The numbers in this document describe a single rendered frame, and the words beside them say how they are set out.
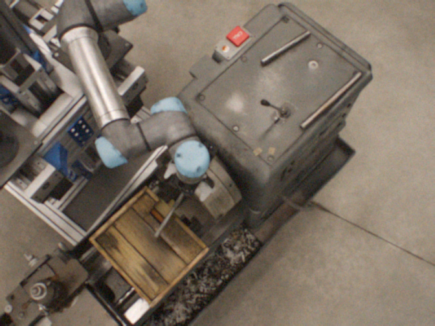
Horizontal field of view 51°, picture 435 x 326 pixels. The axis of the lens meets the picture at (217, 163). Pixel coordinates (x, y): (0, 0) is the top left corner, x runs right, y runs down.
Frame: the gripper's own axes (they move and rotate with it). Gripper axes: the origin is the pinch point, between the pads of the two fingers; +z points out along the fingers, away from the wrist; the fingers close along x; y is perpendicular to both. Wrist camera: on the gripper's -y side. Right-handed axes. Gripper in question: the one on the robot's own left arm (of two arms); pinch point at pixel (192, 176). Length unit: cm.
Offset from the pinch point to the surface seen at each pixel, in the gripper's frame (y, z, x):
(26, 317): 69, 47, -26
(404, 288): -30, 117, 123
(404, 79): -149, 131, 71
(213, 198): 0.0, 15.4, 8.6
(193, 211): 6.2, 24.2, 5.1
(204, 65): -37.9, 15.0, -18.7
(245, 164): -14.1, 10.2, 11.3
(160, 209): 11.4, 24.1, -4.7
